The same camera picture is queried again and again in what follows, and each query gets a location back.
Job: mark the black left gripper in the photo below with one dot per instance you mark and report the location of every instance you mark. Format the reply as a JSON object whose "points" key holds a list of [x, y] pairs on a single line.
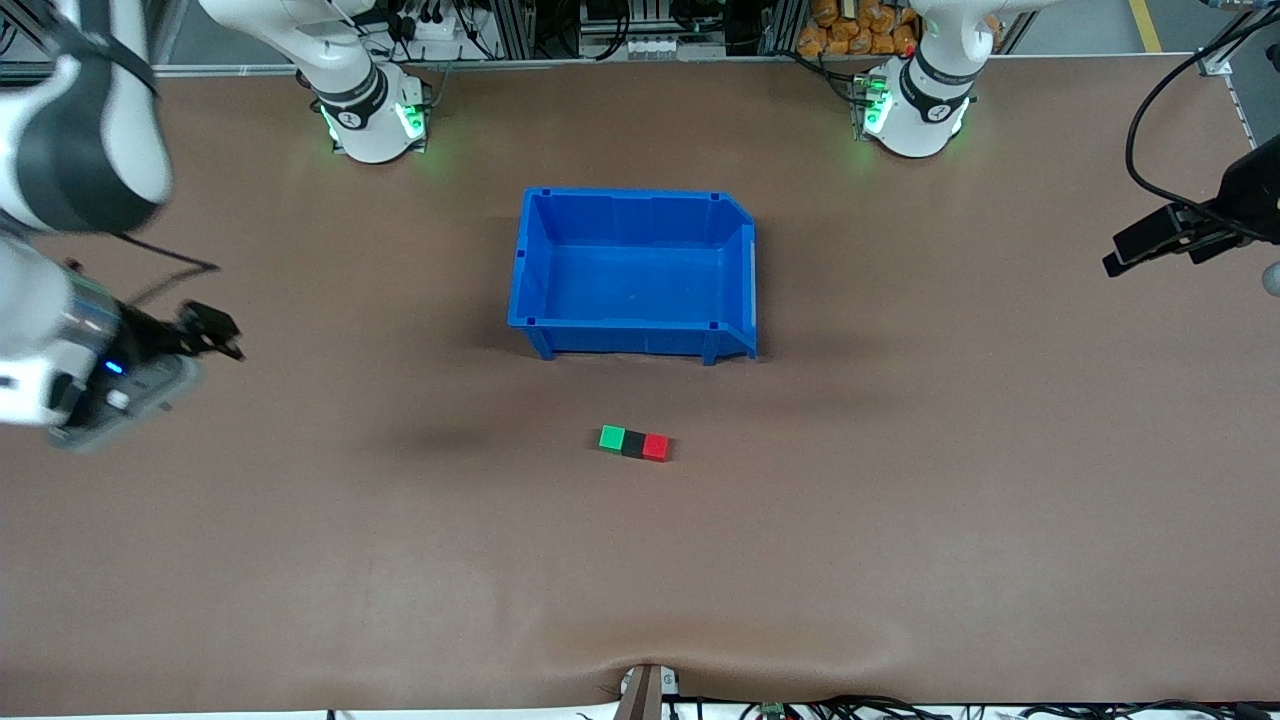
{"points": [[1250, 195]]}

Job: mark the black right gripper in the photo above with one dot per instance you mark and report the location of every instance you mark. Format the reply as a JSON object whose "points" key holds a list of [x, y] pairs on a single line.
{"points": [[152, 341]]}

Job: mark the green cube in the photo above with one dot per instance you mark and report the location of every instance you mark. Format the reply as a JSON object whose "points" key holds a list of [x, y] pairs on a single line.
{"points": [[611, 437]]}

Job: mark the red cube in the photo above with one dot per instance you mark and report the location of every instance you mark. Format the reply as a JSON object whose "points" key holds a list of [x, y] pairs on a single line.
{"points": [[656, 448]]}

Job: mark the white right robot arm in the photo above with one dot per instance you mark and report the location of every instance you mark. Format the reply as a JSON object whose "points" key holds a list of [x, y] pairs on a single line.
{"points": [[80, 130]]}

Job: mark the black cube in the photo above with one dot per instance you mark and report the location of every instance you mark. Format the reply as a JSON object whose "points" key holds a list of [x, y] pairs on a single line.
{"points": [[633, 444]]}

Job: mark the orange packaged goods bag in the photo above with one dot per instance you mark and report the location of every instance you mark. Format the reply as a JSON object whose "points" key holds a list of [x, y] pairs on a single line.
{"points": [[855, 28]]}

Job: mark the white power strip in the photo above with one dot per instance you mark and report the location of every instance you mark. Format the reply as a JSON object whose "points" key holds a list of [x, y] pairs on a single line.
{"points": [[435, 30]]}

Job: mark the blue plastic storage bin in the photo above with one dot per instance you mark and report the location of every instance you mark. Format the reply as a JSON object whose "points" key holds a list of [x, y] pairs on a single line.
{"points": [[632, 280]]}

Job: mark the metal table edge clamp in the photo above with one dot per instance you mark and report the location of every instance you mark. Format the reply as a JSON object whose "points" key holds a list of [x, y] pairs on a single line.
{"points": [[648, 692]]}

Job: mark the aluminium frame profile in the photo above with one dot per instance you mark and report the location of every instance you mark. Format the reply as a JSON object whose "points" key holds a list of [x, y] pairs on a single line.
{"points": [[1225, 45]]}

